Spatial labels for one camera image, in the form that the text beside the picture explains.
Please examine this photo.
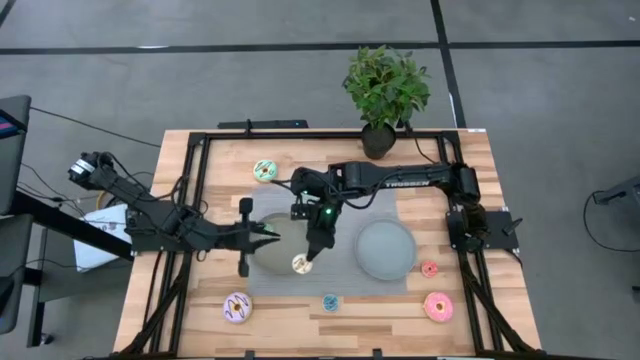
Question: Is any grey round plate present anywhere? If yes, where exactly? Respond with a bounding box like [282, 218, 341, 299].
[353, 217, 418, 282]

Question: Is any beige ceramic bowl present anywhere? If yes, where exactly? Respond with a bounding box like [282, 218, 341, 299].
[249, 212, 312, 277]

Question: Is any large purple donut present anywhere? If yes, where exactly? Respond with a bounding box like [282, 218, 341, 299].
[222, 291, 254, 325]

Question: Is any green plant in black pot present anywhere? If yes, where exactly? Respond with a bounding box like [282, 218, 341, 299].
[342, 44, 432, 161]

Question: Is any grey woven placemat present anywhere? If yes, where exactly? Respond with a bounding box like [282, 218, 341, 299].
[247, 185, 409, 297]

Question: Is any large mint green donut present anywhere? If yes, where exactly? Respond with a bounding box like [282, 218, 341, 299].
[252, 158, 279, 184]

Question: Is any black power strip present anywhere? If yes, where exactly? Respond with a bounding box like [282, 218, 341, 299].
[217, 118, 310, 131]

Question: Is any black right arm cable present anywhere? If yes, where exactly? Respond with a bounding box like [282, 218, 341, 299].
[412, 134, 439, 166]

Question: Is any small white donut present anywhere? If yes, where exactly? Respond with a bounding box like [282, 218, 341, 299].
[291, 253, 314, 276]

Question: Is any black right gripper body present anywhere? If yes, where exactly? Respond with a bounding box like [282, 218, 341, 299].
[291, 201, 342, 249]

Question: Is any black aluminium table frame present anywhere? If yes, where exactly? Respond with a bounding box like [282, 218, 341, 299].
[117, 129, 546, 360]

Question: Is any large pink donut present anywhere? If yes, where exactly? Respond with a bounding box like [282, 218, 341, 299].
[423, 291, 455, 324]

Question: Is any black floor cable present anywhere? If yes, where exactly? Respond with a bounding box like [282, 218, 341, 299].
[29, 106, 162, 149]
[582, 189, 640, 254]

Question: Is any white paper sheet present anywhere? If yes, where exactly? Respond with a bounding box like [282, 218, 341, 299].
[73, 202, 135, 274]

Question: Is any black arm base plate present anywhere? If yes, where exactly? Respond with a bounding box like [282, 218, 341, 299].
[124, 207, 201, 254]
[446, 209, 524, 253]

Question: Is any black desk frame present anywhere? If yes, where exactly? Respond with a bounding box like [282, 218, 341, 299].
[9, 189, 134, 349]

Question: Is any dark grey desk monitor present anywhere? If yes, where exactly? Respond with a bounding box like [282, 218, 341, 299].
[0, 94, 32, 216]

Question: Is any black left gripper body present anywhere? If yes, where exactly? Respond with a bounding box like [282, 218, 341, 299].
[212, 197, 257, 278]

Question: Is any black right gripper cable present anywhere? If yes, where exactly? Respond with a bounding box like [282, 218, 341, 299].
[269, 169, 401, 211]

